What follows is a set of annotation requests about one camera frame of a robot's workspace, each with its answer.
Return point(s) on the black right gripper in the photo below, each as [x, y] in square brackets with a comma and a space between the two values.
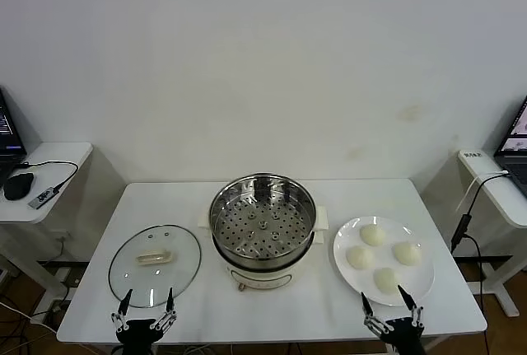
[403, 334]

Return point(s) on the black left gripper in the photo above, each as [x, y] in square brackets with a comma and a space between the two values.
[138, 332]

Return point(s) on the white steamed baozi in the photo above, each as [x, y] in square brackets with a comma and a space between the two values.
[372, 234]
[386, 278]
[359, 257]
[407, 253]

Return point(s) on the black computer mouse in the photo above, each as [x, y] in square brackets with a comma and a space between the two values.
[17, 186]

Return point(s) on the stainless steel steamer basket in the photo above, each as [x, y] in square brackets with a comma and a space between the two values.
[263, 231]

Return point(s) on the white round plate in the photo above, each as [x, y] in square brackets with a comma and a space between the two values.
[356, 278]

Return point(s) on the cream electric cooker base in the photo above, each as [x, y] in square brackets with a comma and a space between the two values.
[263, 276]

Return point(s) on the grey USB hub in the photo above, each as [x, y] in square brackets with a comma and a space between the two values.
[41, 197]

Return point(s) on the white side table with mouse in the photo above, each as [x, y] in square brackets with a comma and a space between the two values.
[62, 157]

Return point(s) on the white label with black text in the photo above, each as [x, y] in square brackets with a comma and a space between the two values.
[472, 155]

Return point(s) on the grey laptop with light screen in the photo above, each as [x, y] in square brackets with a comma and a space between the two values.
[514, 157]

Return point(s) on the black laptop with dark screen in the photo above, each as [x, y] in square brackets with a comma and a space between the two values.
[8, 132]

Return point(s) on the white wall socket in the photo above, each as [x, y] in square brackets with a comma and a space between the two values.
[62, 236]

